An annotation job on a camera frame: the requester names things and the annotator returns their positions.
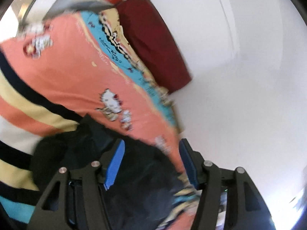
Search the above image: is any dark navy puffer jacket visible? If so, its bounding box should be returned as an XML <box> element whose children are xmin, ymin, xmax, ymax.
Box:
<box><xmin>28</xmin><ymin>116</ymin><xmax>195</xmax><ymax>229</ymax></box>

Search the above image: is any pink Hello Kitty blanket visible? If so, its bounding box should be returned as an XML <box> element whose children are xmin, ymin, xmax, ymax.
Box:
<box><xmin>1</xmin><ymin>8</ymin><xmax>199</xmax><ymax>229</ymax></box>

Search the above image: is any dark red headboard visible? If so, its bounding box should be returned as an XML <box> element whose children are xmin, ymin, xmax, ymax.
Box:
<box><xmin>116</xmin><ymin>0</ymin><xmax>192</xmax><ymax>94</ymax></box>

